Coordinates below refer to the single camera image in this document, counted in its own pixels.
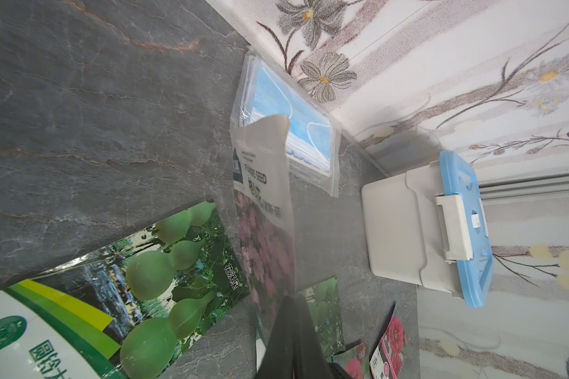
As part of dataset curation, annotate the blue lidded storage box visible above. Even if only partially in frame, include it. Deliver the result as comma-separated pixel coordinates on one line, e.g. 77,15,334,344
361,151,494,308

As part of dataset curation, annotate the aluminium corner frame post right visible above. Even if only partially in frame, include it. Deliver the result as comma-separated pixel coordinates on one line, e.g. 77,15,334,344
480,174,569,201

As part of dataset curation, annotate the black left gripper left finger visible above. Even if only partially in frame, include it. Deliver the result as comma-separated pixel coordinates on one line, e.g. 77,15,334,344
255,296,294,379

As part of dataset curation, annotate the red flower seed packet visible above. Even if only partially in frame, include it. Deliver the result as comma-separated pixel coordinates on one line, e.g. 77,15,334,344
329,341,371,379

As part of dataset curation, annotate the large green gourd seed packet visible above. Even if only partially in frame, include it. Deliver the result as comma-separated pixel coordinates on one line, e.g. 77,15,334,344
0,200,249,378

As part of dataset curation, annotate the bag of blue face masks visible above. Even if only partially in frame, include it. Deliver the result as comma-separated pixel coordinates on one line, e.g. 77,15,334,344
230,48,341,197

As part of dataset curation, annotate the pink label seed packet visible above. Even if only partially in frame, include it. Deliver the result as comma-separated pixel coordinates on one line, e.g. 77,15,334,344
369,303,409,379

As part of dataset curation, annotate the small green gourd seed packet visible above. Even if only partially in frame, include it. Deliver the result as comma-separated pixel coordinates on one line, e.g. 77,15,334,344
251,277,345,374

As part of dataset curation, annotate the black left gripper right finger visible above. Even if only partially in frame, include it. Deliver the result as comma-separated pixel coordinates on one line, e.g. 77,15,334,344
293,295,333,379

